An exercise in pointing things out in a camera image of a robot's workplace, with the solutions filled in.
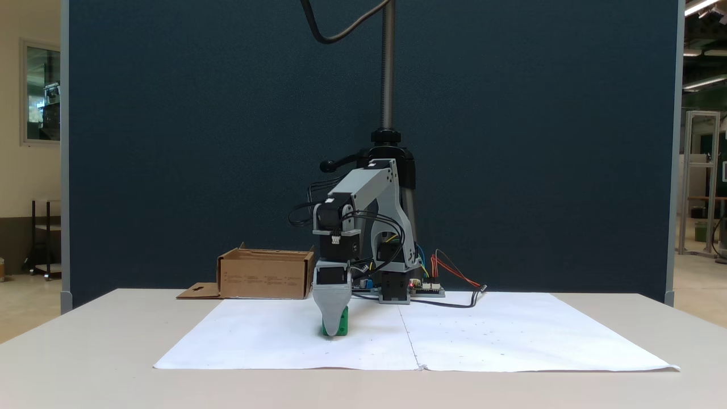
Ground framed window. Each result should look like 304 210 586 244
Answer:
20 38 62 147

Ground white paper sheet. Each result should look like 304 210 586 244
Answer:
153 292 681 373

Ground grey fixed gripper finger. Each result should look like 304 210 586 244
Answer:
312 286 353 338

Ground circuit board with coloured wires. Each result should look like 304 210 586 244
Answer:
409 279 446 298

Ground threaded metal stand pole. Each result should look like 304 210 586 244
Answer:
382 0 396 132

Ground thin black motor wires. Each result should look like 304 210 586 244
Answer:
340 210 407 277
287 177 341 229

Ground fluorescent ceiling light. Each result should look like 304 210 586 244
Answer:
684 0 721 17
683 73 727 92

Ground thick black camera cable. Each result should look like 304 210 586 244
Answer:
299 0 394 45

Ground brown cardboard box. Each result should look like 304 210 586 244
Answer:
176 243 316 301

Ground green die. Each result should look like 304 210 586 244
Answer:
321 306 349 337

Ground black cable with connector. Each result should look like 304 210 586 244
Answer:
352 284 488 310

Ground aluminium frame rack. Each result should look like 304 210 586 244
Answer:
678 110 722 257

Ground dark blue partition panel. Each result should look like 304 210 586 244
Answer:
60 0 685 314

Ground black metal shelf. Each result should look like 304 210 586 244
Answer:
23 198 62 282

